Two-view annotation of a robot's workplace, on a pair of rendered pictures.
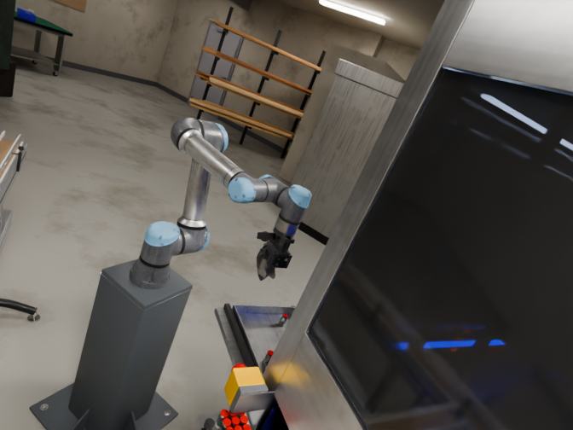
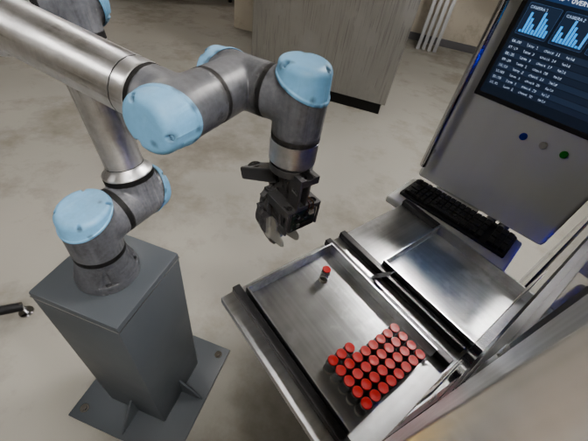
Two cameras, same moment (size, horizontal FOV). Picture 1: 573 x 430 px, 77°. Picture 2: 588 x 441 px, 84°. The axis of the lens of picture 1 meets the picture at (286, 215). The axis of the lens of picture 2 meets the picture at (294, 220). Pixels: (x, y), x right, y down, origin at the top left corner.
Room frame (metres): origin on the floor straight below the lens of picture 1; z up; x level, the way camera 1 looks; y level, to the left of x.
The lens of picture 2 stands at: (0.68, 0.05, 1.53)
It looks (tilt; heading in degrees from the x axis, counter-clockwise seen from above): 44 degrees down; 349
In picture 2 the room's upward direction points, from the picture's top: 11 degrees clockwise
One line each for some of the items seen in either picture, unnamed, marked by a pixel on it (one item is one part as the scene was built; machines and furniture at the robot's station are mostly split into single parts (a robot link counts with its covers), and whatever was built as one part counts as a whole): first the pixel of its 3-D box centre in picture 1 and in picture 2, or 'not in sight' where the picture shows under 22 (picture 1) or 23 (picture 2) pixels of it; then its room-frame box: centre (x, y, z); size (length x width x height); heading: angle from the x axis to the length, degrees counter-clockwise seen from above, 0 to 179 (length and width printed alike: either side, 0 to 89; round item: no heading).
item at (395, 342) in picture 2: not in sight; (374, 361); (0.92, -0.21, 0.90); 0.18 x 0.02 x 0.05; 123
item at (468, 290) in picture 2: not in sight; (464, 288); (1.11, -0.50, 0.90); 0.34 x 0.26 x 0.04; 33
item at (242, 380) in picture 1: (245, 388); not in sight; (0.68, -0.07, 1.00); 0.08 x 0.07 x 0.07; 33
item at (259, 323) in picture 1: (280, 343); (337, 320); (1.02, -0.15, 0.90); 0.34 x 0.26 x 0.04; 33
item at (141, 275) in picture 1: (153, 266); (103, 258); (1.21, 0.40, 0.84); 0.15 x 0.15 x 0.10
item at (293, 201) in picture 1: (295, 204); (298, 100); (1.11, -0.01, 1.34); 0.09 x 0.08 x 0.11; 58
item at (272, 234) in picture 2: (263, 271); (275, 235); (1.10, 0.00, 1.08); 0.06 x 0.03 x 0.09; 33
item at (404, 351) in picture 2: not in sight; (382, 371); (0.91, -0.23, 0.90); 0.18 x 0.02 x 0.05; 123
